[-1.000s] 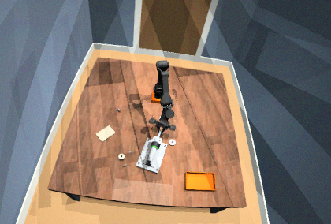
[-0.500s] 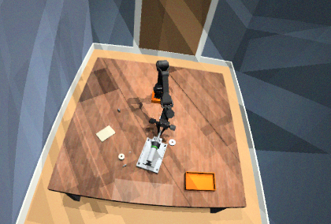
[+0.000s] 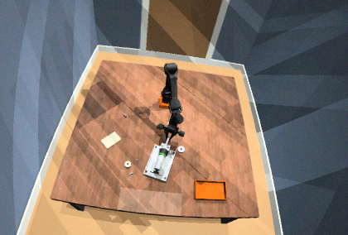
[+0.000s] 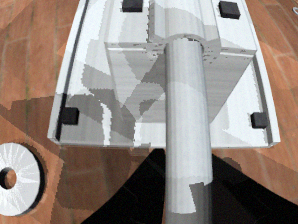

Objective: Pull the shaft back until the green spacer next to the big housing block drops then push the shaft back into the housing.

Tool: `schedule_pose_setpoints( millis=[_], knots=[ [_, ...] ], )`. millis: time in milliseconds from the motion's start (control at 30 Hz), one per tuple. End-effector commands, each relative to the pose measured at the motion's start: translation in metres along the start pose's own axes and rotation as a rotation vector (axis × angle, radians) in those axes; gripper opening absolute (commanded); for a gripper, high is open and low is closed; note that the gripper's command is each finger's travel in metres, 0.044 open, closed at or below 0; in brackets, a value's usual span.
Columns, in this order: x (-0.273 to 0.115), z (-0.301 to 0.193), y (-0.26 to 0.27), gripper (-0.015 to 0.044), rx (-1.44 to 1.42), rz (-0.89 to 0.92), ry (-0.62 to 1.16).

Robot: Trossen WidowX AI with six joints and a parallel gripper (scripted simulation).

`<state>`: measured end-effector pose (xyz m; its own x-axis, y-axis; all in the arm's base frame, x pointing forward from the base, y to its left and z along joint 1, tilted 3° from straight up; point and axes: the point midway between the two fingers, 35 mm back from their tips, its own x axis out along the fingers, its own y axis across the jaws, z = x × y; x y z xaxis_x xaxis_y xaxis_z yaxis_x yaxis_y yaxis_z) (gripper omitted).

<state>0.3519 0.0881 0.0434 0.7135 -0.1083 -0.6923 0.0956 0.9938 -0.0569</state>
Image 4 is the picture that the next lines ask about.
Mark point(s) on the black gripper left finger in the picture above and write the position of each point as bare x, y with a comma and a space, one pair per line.
140, 200

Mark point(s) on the white cylindrical shaft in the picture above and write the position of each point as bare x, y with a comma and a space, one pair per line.
188, 155

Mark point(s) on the white flat washer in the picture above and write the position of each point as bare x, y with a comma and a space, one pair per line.
29, 187

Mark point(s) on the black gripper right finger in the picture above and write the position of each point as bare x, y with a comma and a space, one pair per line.
240, 200

